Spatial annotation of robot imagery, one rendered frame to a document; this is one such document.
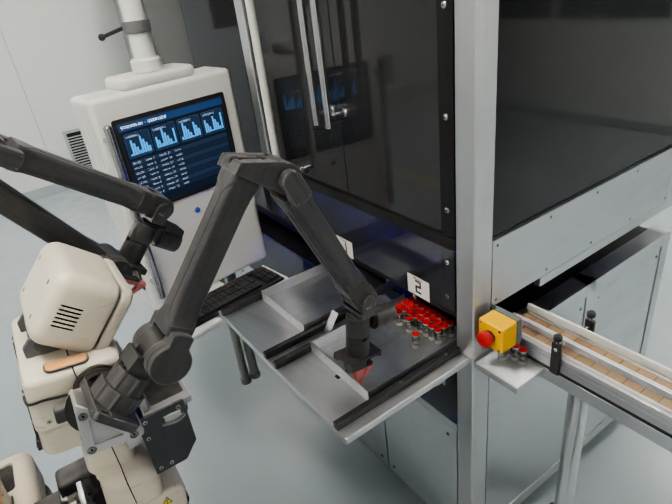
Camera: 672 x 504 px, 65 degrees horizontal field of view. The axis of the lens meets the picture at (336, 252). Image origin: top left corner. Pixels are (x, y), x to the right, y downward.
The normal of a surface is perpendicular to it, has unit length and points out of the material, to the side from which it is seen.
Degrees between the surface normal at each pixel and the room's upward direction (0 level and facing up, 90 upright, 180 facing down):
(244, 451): 0
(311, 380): 0
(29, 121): 90
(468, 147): 90
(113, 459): 90
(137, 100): 90
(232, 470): 0
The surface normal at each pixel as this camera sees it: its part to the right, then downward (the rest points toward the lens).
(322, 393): -0.11, -0.87
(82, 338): 0.55, 0.34
